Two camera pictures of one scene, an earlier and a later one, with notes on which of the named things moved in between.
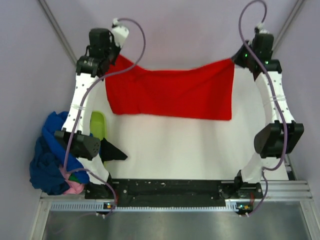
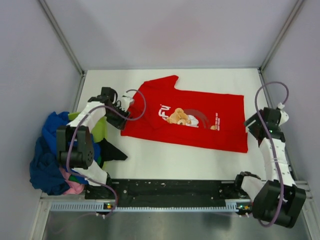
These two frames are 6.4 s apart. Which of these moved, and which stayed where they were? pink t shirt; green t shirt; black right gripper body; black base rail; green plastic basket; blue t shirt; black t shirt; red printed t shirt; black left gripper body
Moved: red printed t shirt; black right gripper body; black left gripper body
Stayed: green plastic basket; black t shirt; pink t shirt; black base rail; green t shirt; blue t shirt
